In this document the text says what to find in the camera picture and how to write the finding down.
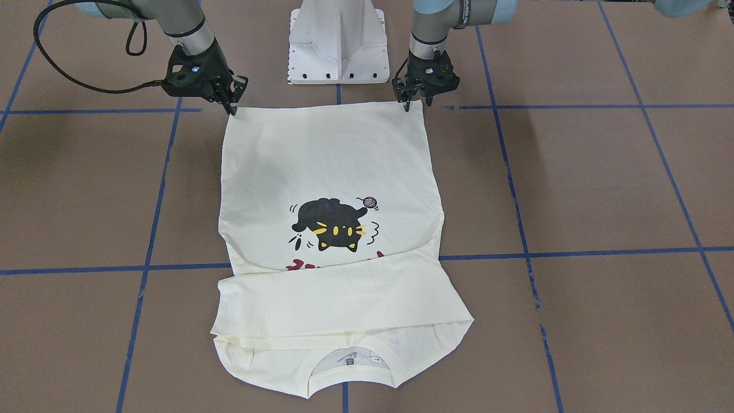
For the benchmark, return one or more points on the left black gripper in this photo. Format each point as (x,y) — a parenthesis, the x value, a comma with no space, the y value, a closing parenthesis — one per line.
(406,91)

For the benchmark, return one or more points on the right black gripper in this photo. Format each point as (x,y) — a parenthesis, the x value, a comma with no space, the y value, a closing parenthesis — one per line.
(214,62)

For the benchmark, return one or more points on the cream long-sleeve cat shirt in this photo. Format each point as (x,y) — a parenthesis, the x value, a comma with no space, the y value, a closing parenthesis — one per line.
(332,219)

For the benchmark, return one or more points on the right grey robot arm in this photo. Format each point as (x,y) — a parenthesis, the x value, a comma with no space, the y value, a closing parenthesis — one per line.
(183,22)

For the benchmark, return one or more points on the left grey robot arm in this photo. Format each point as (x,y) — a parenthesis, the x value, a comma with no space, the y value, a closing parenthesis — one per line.
(432,20)

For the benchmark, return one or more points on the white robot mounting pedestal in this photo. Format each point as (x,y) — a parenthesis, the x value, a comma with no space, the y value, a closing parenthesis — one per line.
(337,42)

